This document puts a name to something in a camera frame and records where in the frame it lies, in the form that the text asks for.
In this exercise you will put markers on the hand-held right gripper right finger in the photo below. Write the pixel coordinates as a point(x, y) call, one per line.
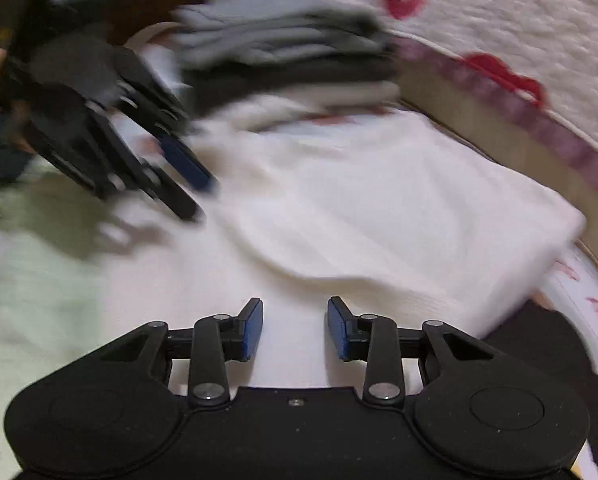
point(339, 330)

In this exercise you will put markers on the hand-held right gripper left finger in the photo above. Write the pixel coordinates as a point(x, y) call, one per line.
point(251, 330)

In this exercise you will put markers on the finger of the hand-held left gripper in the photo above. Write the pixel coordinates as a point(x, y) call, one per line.
point(186, 165)
point(174, 200)

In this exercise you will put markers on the white knit garment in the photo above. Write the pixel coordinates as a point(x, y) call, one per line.
point(379, 210)

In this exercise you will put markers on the light grey folded garment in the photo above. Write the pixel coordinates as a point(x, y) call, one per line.
point(279, 47)

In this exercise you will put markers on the dark grey folded garment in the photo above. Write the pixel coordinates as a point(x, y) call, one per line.
point(304, 72)

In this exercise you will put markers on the checkered cartoon rug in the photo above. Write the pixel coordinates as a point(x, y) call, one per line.
point(554, 330)

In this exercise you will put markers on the quilted bedspread with red print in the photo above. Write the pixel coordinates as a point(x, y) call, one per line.
point(504, 20)

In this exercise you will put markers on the beige bed frame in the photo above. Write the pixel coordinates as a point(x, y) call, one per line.
point(479, 105)

